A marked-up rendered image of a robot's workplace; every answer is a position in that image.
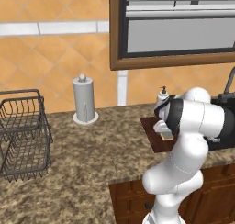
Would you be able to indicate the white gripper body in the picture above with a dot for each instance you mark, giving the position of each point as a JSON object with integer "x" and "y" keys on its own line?
{"x": 159, "y": 126}

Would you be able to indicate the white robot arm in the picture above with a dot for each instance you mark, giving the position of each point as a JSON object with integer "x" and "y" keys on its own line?
{"x": 186, "y": 148}

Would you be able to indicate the beige sponge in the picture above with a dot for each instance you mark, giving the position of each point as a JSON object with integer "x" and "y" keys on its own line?
{"x": 167, "y": 136}

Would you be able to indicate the dark brown cutting board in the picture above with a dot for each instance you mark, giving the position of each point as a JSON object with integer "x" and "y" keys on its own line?
{"x": 159, "y": 145}

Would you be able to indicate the white soap dispenser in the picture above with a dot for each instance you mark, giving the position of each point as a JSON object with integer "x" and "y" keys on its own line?
{"x": 162, "y": 96}

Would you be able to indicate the white paper towel holder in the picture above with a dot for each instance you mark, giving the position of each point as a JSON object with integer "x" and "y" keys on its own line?
{"x": 83, "y": 99}

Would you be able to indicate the brown wooden drawer front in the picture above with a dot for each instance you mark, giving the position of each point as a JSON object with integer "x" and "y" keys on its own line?
{"x": 131, "y": 204}

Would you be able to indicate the black sink tap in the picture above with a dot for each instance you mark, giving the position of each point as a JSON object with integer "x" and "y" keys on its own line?
{"x": 229, "y": 80}

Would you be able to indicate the brown wooden cupboard door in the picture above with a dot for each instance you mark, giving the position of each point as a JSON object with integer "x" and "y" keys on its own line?
{"x": 214, "y": 200}

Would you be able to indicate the brown framed window with blinds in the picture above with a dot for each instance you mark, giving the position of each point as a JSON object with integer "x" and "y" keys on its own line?
{"x": 174, "y": 25}

